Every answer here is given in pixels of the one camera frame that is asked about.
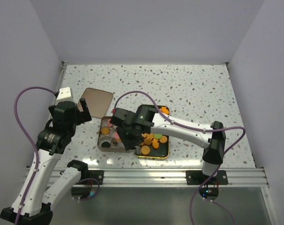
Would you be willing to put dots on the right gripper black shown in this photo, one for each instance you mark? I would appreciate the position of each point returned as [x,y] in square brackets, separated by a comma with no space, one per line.
[129,143]

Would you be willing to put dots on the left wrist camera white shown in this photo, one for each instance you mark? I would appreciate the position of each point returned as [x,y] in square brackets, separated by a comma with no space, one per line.
[65,94]

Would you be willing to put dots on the orange fish cookie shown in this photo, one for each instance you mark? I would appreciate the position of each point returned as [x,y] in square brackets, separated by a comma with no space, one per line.
[165,110]
[155,143]

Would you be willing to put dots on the orange fish cookie lower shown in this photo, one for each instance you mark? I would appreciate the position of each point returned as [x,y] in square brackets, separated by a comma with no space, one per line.
[155,143]

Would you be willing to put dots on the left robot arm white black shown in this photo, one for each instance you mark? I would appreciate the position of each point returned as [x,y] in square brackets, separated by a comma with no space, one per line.
[35,204]

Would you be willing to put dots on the aluminium front rail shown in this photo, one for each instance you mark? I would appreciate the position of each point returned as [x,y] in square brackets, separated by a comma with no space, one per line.
[158,178]

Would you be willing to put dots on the black green tray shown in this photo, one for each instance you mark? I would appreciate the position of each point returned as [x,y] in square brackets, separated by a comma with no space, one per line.
[161,153]

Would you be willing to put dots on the green round cookie lower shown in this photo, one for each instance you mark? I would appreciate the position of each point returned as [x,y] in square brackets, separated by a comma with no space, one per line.
[158,136]

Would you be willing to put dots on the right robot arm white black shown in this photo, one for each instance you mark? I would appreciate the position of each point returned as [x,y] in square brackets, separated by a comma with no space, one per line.
[211,138]

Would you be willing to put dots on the brown shell cookie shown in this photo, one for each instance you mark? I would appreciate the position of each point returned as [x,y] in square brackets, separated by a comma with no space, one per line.
[148,141]

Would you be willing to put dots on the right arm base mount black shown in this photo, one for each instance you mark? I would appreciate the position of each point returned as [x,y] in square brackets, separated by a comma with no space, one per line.
[209,190]

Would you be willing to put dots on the orange plain round cookie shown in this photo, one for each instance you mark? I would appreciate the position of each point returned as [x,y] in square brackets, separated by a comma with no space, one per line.
[163,139]

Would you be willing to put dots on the brown cookie tin with liners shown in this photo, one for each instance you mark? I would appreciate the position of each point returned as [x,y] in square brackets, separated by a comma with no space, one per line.
[116,144]

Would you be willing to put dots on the orange fish cookie top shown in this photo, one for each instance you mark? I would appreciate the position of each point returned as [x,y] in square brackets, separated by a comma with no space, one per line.
[165,110]

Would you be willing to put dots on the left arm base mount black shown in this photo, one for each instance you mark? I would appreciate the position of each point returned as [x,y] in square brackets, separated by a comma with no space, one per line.
[88,187]

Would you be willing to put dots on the pink round cookie top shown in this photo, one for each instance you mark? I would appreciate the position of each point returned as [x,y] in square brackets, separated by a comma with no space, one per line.
[109,124]

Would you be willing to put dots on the black sandwich cookie in tin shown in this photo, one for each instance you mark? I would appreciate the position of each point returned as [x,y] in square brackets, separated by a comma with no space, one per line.
[106,144]

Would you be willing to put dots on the metal tongs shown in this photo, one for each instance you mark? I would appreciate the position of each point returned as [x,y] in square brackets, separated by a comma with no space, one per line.
[137,150]

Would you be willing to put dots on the brown tin lid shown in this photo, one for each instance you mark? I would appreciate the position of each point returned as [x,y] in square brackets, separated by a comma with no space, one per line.
[98,101]

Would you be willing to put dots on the orange round dotted cookie lower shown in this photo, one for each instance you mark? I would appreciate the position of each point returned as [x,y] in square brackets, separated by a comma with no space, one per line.
[145,150]

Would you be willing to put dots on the orange maple leaf cookie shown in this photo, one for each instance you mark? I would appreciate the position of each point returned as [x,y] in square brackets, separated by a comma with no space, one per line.
[148,136]

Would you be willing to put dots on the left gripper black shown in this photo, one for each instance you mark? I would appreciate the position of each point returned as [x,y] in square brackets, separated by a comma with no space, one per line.
[84,116]

